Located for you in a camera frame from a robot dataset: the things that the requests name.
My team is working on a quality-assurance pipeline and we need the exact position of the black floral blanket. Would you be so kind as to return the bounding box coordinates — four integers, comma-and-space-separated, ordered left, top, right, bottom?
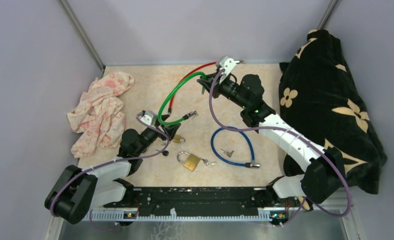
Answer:
278, 29, 388, 195

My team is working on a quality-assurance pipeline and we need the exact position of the black-headed key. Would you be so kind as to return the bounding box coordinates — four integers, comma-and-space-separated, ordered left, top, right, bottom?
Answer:
162, 150, 169, 157

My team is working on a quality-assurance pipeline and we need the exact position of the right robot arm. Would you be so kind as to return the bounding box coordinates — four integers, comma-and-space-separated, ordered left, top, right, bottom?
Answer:
197, 73, 350, 206

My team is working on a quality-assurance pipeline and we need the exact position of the large brass padlock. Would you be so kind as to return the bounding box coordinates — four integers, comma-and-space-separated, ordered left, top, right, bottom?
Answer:
176, 151, 201, 172

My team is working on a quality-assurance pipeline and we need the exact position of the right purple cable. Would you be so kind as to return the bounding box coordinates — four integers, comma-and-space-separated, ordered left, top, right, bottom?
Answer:
208, 67, 354, 228

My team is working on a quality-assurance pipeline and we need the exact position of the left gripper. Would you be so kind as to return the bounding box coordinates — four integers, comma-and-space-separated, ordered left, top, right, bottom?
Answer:
135, 114, 181, 156

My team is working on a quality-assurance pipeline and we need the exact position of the pink patterned cloth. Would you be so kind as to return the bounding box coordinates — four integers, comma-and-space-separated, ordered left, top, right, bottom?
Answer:
67, 71, 135, 159

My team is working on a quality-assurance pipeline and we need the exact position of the blue cable lock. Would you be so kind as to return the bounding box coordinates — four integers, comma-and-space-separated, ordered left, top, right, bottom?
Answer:
210, 127, 260, 169

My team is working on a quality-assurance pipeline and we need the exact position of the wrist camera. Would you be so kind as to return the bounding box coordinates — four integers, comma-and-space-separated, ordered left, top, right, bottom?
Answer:
139, 110, 157, 127
217, 55, 239, 84

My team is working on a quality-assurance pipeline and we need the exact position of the small key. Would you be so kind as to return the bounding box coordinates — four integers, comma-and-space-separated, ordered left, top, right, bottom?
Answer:
220, 149, 235, 158

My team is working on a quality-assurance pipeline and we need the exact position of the small brass padlock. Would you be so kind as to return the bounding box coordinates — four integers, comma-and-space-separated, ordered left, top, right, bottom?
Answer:
171, 134, 186, 144

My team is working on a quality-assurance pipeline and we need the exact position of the purple cable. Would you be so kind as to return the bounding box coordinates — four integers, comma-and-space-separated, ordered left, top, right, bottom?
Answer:
49, 110, 171, 232
208, 67, 354, 228

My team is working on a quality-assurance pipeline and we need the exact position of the red cable lock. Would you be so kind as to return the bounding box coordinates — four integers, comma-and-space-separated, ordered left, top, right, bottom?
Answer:
167, 59, 246, 118

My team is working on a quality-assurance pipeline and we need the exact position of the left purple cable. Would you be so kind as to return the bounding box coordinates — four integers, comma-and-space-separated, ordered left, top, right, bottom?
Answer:
49, 110, 171, 232

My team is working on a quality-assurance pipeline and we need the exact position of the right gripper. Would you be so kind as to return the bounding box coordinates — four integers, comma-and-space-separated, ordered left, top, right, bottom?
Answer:
197, 71, 249, 110

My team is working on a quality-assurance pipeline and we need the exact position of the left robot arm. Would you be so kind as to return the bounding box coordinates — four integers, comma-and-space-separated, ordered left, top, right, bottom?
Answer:
44, 111, 181, 225

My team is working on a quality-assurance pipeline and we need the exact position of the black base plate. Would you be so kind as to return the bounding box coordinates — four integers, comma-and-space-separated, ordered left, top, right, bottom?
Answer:
104, 187, 300, 217

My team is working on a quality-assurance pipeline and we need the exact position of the green cable lock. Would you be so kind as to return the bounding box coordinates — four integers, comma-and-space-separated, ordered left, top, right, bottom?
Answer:
157, 71, 207, 126

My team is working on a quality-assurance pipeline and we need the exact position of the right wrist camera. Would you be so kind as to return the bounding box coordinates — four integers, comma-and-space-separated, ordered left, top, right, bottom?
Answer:
217, 55, 239, 84

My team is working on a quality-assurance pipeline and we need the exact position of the silver key bunch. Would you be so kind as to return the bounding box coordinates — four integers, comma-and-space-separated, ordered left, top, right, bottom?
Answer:
200, 158, 217, 167

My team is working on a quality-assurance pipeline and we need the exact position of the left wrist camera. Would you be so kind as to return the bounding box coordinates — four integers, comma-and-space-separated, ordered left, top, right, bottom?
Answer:
139, 110, 157, 127

